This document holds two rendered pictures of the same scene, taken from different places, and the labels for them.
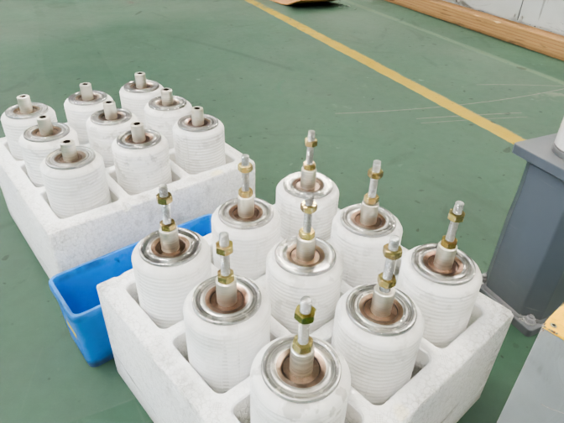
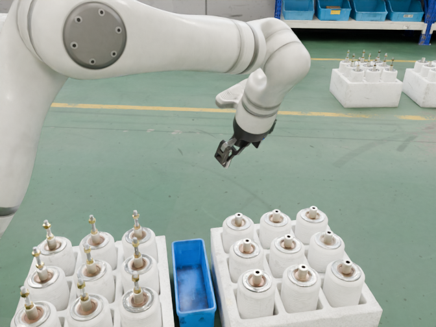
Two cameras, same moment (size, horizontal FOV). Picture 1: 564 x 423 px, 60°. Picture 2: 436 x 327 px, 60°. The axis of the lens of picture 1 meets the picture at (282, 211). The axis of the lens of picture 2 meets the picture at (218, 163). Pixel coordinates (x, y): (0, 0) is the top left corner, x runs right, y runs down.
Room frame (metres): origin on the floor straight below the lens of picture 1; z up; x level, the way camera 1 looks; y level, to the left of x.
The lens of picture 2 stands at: (1.12, -0.47, 0.97)
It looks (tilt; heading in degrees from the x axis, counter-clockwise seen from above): 29 degrees down; 122
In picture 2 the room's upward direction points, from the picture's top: straight up
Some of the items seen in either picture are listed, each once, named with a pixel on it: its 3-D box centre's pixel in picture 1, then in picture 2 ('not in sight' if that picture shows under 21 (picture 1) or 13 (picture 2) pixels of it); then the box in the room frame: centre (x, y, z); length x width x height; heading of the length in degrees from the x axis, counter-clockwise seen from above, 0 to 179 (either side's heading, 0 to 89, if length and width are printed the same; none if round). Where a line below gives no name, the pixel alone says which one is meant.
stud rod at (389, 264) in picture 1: (389, 267); (38, 259); (0.38, -0.11, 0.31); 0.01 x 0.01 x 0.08
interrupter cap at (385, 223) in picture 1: (368, 220); (87, 307); (0.54, -0.12, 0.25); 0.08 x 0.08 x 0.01
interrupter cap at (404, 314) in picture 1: (380, 309); (43, 277); (0.38, -0.11, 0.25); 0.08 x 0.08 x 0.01
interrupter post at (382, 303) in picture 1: (382, 300); (42, 273); (0.38, -0.11, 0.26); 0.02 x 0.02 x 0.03
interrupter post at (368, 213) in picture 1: (368, 212); (85, 303); (0.54, -0.12, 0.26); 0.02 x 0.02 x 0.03
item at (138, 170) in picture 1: (145, 184); (245, 272); (0.77, 0.25, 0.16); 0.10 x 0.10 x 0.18
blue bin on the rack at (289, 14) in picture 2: not in sight; (297, 8); (-0.73, 4.46, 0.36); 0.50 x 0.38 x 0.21; 117
